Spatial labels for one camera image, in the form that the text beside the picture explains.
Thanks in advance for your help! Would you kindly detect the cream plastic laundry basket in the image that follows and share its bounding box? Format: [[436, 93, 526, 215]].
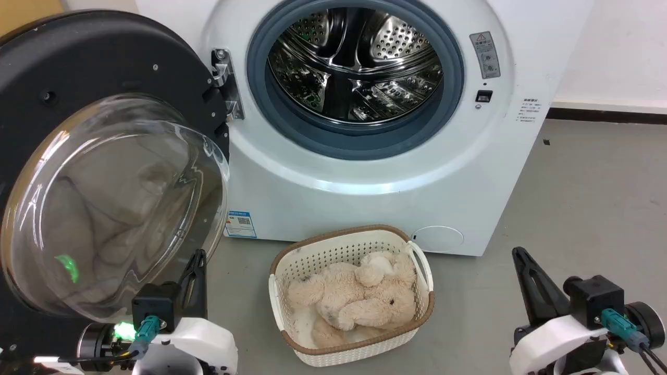
[[268, 224, 436, 367]]

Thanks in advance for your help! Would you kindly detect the stainless steel drum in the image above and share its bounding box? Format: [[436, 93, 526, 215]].
[[267, 7, 444, 125]]

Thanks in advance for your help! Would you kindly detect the teal plug black cable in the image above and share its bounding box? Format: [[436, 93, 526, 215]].
[[33, 315, 160, 364], [600, 308, 667, 375]]

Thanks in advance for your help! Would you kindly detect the metal door hinge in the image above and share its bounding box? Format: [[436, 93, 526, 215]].
[[211, 48, 245, 121]]

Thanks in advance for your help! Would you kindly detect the teal plug right black cable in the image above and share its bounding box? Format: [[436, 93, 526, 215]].
[[600, 308, 667, 375]]

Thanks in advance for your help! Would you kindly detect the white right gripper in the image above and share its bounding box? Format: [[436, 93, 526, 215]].
[[509, 246, 611, 375]]

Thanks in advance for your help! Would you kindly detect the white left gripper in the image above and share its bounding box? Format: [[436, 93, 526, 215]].
[[132, 249, 239, 375]]

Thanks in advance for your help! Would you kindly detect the small printed text label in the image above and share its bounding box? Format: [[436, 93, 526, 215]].
[[518, 97, 542, 126]]

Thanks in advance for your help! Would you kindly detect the blue white energy label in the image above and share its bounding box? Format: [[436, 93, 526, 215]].
[[225, 210, 257, 239]]

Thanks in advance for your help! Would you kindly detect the white front-load washing machine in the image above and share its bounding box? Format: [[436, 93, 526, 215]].
[[135, 0, 595, 257]]

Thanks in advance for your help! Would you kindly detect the beige plush teddy bear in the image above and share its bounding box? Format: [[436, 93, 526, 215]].
[[287, 251, 418, 348]]

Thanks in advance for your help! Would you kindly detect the black round door, glass bowl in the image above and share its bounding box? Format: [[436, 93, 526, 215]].
[[0, 9, 231, 366]]

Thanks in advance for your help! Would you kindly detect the orange wooden panel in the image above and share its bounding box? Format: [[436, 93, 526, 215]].
[[0, 0, 66, 37]]

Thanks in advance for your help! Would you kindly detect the grey warning sticker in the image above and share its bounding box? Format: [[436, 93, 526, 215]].
[[470, 31, 501, 80]]

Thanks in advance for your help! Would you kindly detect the dark wall baseboard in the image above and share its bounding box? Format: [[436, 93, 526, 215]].
[[546, 106, 667, 126]]

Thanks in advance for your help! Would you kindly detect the round white filter cover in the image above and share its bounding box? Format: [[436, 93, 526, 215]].
[[411, 226, 464, 255]]

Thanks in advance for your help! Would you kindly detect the teal plug left black cable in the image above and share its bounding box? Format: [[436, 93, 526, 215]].
[[33, 315, 160, 364]]

